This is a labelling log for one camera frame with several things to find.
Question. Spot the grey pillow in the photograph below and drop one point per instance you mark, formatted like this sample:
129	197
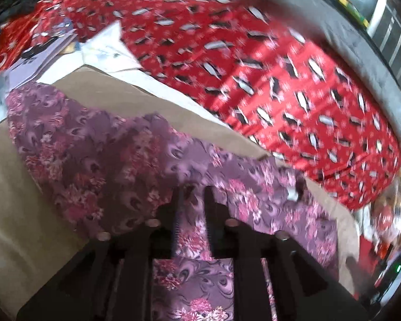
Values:
324	21

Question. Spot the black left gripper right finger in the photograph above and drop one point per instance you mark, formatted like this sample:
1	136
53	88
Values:
274	273

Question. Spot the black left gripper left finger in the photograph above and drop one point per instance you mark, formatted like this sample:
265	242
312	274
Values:
109	280

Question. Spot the red penguin pattern quilt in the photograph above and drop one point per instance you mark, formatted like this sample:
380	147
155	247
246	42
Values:
240	61

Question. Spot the purple floral shirt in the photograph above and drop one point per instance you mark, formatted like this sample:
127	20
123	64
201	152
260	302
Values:
108	174

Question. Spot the beige fleece blanket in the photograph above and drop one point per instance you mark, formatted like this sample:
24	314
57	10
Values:
36	241

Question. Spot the white paper sheets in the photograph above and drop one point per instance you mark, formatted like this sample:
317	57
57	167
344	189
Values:
105	51

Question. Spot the plastic bag with toys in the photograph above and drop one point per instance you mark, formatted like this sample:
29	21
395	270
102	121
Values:
379	222

